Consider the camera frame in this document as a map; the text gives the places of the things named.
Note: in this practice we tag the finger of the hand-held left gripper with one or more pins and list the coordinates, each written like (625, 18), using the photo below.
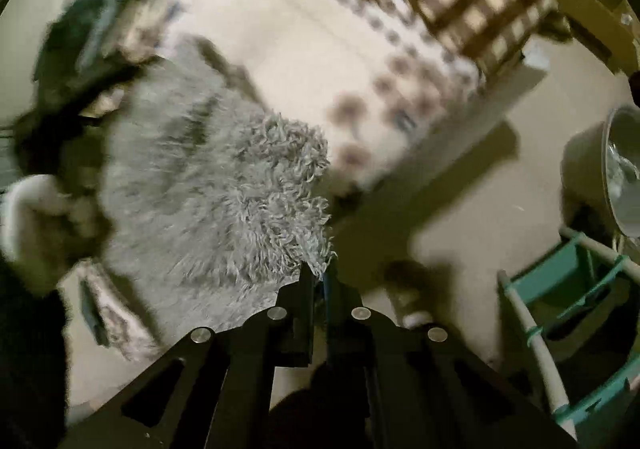
(120, 84)

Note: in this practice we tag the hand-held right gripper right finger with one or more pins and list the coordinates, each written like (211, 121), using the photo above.
(345, 324)

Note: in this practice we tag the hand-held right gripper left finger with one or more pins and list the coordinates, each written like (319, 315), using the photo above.
(300, 319)

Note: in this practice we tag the grey fleece blanket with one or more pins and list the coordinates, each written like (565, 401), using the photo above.
(215, 189)

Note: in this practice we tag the person's left hand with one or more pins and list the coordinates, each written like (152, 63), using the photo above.
(35, 224)

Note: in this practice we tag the person's right slipper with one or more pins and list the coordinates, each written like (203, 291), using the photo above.
(417, 320)

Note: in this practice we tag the floral bed blanket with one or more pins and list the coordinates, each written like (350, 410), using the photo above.
(280, 29)

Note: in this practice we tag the teal and white rack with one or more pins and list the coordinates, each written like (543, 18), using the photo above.
(565, 279)

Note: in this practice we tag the round grey bin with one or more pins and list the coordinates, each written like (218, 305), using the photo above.
(585, 169)

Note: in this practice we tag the small cardboard box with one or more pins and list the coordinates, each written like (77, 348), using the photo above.
(585, 4)

